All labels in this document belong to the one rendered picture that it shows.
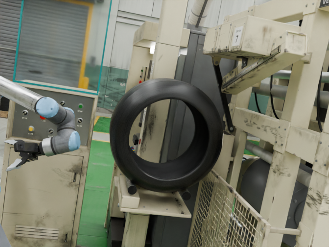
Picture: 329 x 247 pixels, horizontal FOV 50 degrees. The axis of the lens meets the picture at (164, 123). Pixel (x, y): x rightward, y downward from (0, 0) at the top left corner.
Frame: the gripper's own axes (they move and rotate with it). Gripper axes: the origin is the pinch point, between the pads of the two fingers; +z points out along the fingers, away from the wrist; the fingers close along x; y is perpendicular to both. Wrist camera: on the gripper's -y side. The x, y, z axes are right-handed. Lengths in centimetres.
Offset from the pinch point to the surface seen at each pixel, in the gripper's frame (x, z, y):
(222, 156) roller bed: -13, -108, 50
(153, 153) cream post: -4, -68, 46
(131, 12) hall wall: 601, -28, 719
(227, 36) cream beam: 28, -118, -13
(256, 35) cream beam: 17, -126, -28
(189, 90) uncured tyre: 11, -95, -2
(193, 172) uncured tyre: -25, -88, 16
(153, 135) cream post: 6, -71, 40
